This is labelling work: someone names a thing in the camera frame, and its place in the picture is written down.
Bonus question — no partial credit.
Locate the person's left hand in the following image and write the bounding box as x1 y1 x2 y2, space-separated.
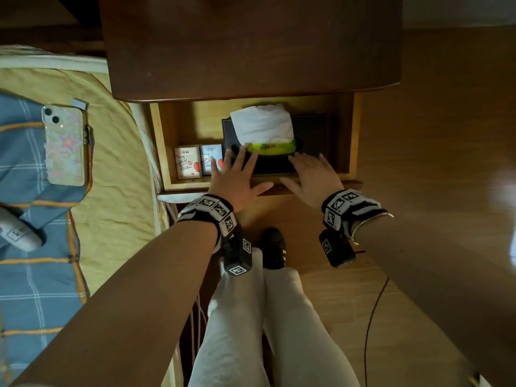
207 144 275 214

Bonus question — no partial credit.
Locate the person's right hand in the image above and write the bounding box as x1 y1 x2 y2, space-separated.
279 152 346 211

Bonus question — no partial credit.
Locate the blue cartoon tissue pack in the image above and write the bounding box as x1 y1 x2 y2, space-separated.
200 144 225 176

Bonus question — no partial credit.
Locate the black tissue box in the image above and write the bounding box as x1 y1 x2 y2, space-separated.
220 113 335 176

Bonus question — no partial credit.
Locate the green tissue pack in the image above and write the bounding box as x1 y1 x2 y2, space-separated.
246 140 298 156

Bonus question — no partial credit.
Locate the pink cartoon tissue pack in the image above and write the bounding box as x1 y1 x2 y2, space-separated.
174 145 203 180

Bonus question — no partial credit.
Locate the white tissue sheet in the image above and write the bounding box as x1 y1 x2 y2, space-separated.
230 103 296 146

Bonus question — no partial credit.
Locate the light wooden drawer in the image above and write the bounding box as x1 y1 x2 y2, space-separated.
149 92 363 196

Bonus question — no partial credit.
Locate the person's left forearm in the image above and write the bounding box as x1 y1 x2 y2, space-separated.
12 219 220 387

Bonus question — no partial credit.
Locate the person's right forearm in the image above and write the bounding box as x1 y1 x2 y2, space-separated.
354 215 516 387

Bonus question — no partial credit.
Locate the person's left leg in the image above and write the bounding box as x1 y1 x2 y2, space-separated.
187 247 271 387

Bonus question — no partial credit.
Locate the person's leg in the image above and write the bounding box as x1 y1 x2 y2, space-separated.
262 266 362 387
187 247 271 387

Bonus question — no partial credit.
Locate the person's right leg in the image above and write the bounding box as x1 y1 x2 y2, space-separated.
262 266 362 387

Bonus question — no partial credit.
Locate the black white marker wristband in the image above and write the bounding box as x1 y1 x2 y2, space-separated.
321 188 390 242
176 193 239 250

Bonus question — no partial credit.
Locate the black right shoe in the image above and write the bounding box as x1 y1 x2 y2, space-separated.
260 227 288 270

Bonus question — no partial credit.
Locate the yellow bed sheet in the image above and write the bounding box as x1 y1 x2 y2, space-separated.
0 45 184 387

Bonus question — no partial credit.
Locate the white phone with pink case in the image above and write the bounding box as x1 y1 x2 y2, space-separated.
41 105 87 187

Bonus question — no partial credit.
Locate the white handheld controller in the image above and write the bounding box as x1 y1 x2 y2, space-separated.
0 207 44 253

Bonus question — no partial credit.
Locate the blue plaid blanket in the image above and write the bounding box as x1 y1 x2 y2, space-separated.
0 90 96 387

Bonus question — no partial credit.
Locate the dark wooden headboard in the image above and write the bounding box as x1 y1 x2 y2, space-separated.
0 0 106 57

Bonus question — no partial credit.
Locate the silver bracelet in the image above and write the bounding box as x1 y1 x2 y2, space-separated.
349 211 395 246

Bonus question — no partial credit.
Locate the black cable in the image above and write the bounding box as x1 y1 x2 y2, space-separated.
363 276 391 387

